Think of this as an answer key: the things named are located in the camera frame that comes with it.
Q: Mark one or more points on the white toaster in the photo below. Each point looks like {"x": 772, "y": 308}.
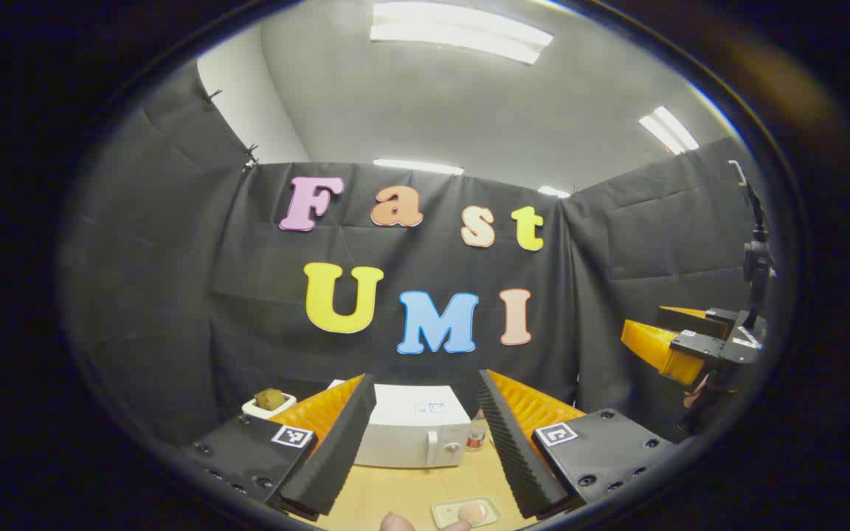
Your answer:
{"x": 251, "y": 408}

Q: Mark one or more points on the small white food plate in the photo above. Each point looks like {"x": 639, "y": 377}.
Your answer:
{"x": 446, "y": 512}

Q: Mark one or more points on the brown bread slice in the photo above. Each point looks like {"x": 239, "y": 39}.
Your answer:
{"x": 270, "y": 399}

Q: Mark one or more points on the clear bottle with red label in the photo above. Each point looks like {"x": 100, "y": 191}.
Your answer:
{"x": 476, "y": 439}

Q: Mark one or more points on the white microwave oven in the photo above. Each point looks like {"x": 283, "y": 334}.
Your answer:
{"x": 410, "y": 428}

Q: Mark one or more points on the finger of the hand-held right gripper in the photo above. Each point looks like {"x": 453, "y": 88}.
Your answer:
{"x": 654, "y": 346}
{"x": 690, "y": 318}

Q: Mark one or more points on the long ceiling light panel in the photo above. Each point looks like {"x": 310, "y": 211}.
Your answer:
{"x": 668, "y": 129}
{"x": 417, "y": 167}
{"x": 554, "y": 192}
{"x": 462, "y": 33}

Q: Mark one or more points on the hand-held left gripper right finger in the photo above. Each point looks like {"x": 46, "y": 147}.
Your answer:
{"x": 513, "y": 457}

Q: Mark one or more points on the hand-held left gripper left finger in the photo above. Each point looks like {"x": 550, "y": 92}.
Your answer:
{"x": 336, "y": 457}

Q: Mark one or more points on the black binder clip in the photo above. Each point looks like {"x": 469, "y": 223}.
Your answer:
{"x": 251, "y": 156}
{"x": 212, "y": 96}

